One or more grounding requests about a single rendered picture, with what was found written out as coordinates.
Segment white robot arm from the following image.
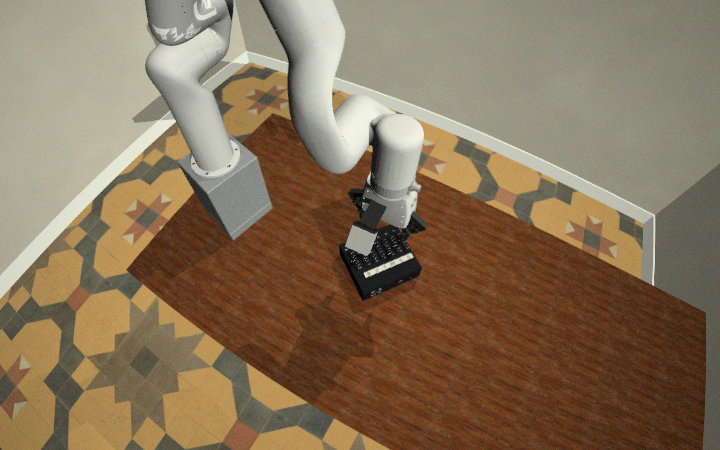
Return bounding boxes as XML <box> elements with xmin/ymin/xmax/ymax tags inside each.
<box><xmin>145</xmin><ymin>0</ymin><xmax>424</xmax><ymax>256</ymax></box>

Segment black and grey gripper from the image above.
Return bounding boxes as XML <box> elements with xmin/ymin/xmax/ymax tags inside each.
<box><xmin>348</xmin><ymin>172</ymin><xmax>428</xmax><ymax>244</ymax></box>

